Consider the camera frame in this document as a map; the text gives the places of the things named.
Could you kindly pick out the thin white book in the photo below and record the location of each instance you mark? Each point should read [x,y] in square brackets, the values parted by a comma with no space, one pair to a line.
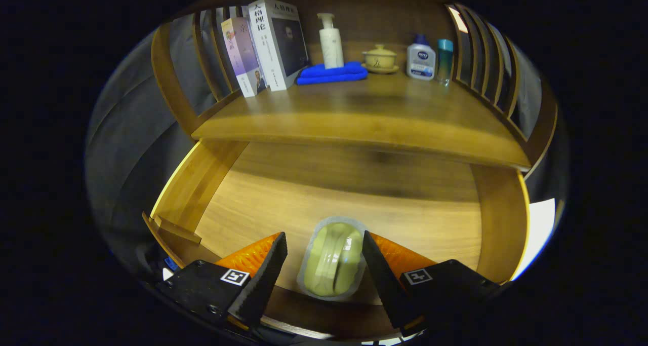
[246,24]

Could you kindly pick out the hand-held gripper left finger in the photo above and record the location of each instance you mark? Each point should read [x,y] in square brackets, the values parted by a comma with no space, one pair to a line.
[263,285]

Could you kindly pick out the wooden countertop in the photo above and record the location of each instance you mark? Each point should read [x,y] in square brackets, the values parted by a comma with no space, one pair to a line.
[374,113]

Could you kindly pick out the blue folded cloth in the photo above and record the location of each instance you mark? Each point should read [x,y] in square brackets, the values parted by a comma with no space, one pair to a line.
[329,74]

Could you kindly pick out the teal slim bottle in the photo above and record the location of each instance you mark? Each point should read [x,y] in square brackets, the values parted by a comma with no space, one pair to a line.
[445,57]

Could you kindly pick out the white lotion bottle blue cap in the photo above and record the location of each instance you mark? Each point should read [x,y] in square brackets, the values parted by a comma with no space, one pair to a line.
[420,60]

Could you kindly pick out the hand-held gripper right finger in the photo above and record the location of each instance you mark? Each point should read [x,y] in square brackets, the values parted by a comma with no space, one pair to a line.
[387,285]

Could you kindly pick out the green item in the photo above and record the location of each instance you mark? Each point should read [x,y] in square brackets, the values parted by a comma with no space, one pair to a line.
[331,260]

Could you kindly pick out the white pump bottle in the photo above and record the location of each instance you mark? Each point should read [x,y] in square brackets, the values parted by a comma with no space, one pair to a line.
[331,47]

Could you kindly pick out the thick white book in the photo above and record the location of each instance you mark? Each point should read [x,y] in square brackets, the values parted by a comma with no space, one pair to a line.
[273,47]

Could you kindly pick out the yellow lidded teacup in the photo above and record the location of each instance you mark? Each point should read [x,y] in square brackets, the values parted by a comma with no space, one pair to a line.
[379,59]

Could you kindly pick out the purple book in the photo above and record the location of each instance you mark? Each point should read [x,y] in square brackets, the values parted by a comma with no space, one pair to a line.
[243,52]

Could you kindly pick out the wooden drawer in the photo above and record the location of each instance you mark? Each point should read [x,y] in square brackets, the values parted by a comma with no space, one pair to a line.
[329,199]

